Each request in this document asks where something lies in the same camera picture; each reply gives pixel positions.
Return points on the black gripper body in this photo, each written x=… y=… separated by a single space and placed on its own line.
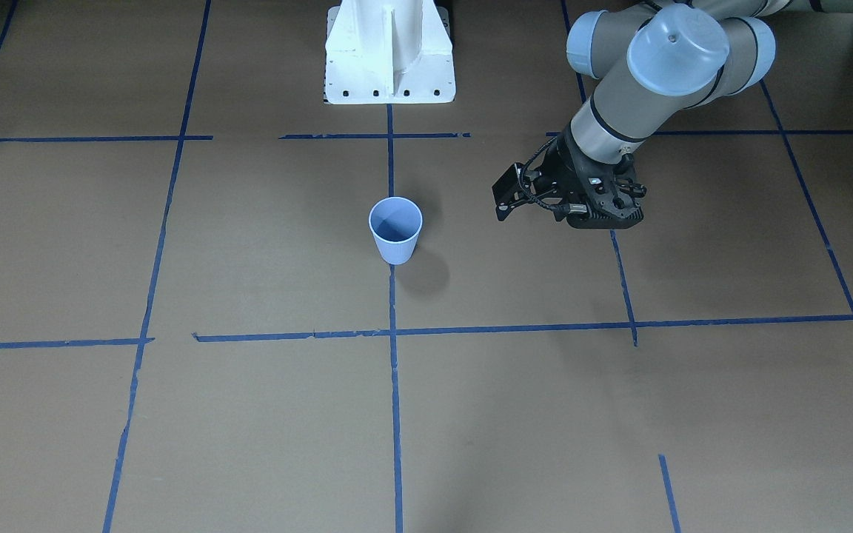
x=564 y=172

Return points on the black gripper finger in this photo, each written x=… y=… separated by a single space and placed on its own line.
x=506 y=190
x=502 y=211

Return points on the light blue ribbed cup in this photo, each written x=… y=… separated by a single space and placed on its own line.
x=395 y=223

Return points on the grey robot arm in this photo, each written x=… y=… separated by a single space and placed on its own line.
x=650 y=61

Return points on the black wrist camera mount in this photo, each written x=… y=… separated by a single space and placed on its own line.
x=609 y=193

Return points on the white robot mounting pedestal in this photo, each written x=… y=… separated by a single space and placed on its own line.
x=389 y=52

